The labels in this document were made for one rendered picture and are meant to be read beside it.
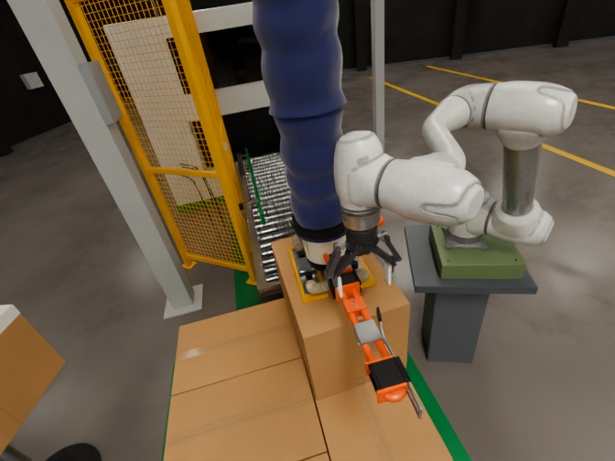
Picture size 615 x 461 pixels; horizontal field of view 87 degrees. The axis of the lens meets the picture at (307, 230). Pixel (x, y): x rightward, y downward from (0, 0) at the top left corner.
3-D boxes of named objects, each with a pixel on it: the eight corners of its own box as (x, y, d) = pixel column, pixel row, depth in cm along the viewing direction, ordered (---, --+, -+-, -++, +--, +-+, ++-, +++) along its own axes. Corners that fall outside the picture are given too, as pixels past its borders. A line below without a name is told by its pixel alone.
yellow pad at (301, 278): (288, 251, 149) (286, 242, 146) (308, 246, 150) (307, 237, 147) (303, 304, 121) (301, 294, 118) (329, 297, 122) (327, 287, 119)
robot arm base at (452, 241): (479, 223, 164) (480, 214, 161) (488, 251, 147) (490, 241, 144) (440, 222, 170) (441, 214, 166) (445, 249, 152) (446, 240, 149)
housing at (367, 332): (352, 334, 95) (351, 324, 92) (374, 327, 96) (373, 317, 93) (361, 354, 89) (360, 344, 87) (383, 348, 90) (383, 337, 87)
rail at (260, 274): (240, 168, 382) (235, 154, 372) (244, 167, 383) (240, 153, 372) (264, 310, 193) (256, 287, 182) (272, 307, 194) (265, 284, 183)
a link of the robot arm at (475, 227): (455, 216, 163) (459, 176, 151) (493, 226, 152) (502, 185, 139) (440, 231, 154) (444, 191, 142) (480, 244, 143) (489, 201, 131)
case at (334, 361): (285, 299, 179) (270, 241, 157) (351, 278, 185) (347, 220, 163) (317, 401, 130) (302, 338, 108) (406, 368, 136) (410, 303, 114)
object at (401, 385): (365, 373, 84) (364, 361, 81) (392, 365, 85) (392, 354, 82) (377, 404, 77) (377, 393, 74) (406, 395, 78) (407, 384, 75)
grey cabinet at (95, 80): (114, 116, 194) (89, 61, 178) (124, 114, 195) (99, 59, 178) (105, 125, 178) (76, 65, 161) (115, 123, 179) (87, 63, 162)
